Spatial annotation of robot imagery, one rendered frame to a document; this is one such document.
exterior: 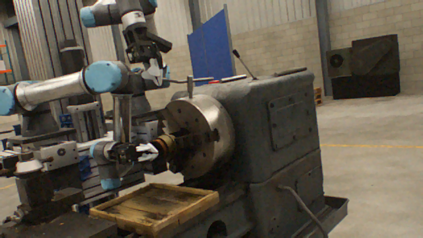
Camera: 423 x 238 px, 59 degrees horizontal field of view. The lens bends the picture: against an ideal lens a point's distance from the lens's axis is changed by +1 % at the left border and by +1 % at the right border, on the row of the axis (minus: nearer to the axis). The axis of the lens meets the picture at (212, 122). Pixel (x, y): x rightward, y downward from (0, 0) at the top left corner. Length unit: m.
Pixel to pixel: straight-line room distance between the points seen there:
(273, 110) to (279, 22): 11.09
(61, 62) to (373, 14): 10.17
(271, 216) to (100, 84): 0.85
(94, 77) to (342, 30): 10.63
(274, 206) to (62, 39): 1.29
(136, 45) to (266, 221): 0.84
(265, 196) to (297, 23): 10.93
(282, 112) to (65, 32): 1.14
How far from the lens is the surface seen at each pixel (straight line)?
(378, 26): 11.44
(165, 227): 1.17
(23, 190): 1.19
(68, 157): 1.65
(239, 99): 1.41
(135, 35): 1.29
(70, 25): 2.05
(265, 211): 1.53
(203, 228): 1.33
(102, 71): 1.41
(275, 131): 1.55
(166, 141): 1.32
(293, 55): 12.34
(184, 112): 1.40
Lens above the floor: 1.33
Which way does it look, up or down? 8 degrees down
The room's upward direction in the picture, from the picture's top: 9 degrees counter-clockwise
